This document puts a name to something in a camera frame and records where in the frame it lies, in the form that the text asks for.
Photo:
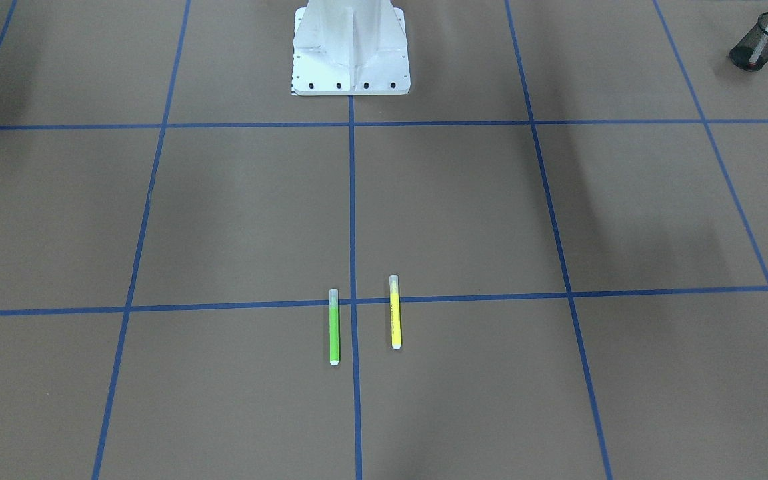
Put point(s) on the yellow highlighter pen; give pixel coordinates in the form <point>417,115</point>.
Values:
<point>395,312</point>

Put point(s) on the green highlighter pen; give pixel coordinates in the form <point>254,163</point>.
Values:
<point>334,328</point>

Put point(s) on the black mesh pen cup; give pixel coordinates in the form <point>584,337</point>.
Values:
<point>751,52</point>

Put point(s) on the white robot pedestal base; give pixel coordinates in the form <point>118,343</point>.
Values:
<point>350,48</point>

